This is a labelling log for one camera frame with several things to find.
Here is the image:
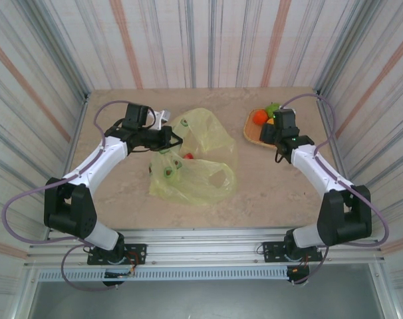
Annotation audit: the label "aluminium table side rail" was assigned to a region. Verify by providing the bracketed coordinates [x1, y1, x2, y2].
[45, 92, 91, 242]
[315, 89, 367, 237]

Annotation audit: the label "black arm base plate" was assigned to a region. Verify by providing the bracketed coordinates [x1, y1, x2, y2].
[87, 243, 148, 266]
[261, 241, 323, 263]

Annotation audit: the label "yellow avocado print plastic bag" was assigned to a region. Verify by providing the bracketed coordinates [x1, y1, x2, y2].
[148, 108, 238, 206]

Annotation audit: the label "woven bamboo basket tray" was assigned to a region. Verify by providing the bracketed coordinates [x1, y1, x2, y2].
[243, 108, 282, 148]

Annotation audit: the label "black cable connector block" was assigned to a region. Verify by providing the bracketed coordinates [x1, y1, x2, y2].
[287, 265, 311, 286]
[102, 278, 126, 289]

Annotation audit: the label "grey slotted cable duct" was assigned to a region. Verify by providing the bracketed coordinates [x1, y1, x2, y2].
[37, 267, 289, 282]

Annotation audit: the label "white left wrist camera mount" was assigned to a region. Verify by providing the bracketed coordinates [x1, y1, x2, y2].
[147, 109, 172, 131]

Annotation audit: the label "red and black power wires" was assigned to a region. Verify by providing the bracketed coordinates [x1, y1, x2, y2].
[126, 251, 138, 276]
[297, 254, 312, 272]

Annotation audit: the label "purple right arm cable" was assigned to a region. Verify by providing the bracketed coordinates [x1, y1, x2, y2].
[279, 93, 390, 286]

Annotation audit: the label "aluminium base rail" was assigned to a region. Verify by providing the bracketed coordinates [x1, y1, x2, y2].
[23, 227, 387, 269]

